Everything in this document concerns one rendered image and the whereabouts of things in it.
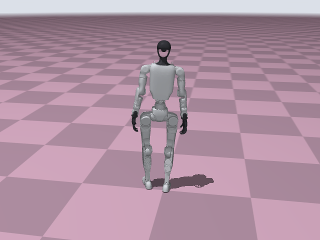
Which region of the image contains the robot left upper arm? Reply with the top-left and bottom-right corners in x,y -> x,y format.
138,64 -> 151,96

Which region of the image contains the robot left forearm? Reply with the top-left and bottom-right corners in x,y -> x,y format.
132,87 -> 143,115

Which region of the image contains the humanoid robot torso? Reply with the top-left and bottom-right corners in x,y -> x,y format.
149,61 -> 176,122

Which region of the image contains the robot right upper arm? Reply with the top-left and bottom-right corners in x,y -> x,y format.
174,66 -> 185,97

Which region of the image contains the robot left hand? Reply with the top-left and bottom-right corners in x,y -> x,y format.
131,111 -> 138,132

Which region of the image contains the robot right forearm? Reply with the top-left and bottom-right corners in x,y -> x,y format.
179,89 -> 188,118

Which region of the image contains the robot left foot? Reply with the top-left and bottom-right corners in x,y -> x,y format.
142,176 -> 152,189

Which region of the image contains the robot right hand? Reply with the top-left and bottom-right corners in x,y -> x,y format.
180,113 -> 188,135

